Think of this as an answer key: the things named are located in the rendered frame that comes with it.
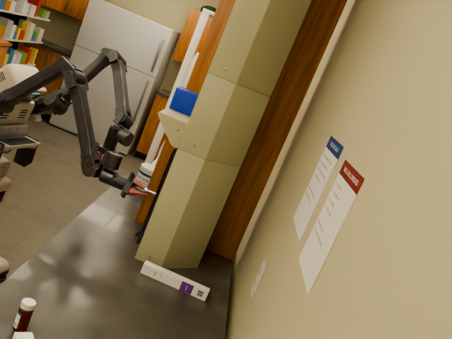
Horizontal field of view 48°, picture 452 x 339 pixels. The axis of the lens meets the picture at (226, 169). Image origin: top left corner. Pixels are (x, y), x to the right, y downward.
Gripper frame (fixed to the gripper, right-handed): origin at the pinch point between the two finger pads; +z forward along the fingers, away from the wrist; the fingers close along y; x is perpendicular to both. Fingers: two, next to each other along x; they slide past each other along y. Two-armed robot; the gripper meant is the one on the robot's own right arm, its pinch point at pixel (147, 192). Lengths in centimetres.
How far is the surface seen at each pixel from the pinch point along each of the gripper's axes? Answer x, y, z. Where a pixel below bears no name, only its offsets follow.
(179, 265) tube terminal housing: 8.5, -21.0, 22.4
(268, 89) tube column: -23, 50, 29
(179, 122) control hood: -23.9, 24.1, 3.3
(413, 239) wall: -133, -17, 53
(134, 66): 416, 227, -138
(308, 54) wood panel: -10, 79, 40
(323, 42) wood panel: -13, 85, 43
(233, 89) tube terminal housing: -32, 41, 17
